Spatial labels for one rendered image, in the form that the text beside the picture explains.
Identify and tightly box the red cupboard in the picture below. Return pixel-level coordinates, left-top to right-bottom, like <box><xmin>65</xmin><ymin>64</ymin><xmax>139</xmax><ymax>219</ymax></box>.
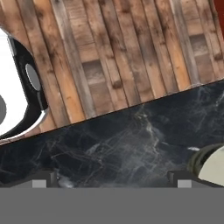
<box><xmin>213</xmin><ymin>0</ymin><xmax>224</xmax><ymax>26</ymax></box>

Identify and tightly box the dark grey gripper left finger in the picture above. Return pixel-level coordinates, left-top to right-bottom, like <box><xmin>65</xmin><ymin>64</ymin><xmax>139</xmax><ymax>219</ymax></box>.
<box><xmin>2</xmin><ymin>170</ymin><xmax>58</xmax><ymax>189</ymax></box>

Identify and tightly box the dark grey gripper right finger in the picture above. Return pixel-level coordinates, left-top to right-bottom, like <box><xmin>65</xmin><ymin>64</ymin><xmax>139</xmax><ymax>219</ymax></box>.
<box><xmin>167</xmin><ymin>170</ymin><xmax>224</xmax><ymax>189</ymax></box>

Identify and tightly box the dark green bowl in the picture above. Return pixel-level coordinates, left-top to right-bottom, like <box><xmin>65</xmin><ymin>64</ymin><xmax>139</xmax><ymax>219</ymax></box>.
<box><xmin>186</xmin><ymin>143</ymin><xmax>224</xmax><ymax>187</ymax></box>

